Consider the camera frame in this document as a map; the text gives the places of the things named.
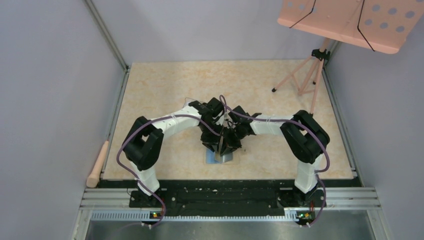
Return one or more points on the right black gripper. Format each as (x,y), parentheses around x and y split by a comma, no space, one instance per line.
(228,145)

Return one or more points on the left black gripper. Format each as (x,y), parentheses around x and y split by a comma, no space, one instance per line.
(212,146)

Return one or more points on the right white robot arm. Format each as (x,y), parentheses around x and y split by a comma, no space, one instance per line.
(306,139)

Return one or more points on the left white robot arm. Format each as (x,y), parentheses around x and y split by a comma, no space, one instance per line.
(142,146)

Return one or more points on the pink music stand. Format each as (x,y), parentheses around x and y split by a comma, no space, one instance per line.
(378,25)

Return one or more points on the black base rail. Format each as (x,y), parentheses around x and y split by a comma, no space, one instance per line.
(228,198)

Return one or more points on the wooden mallet handle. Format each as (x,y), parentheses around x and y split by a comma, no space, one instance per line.
(94,177)

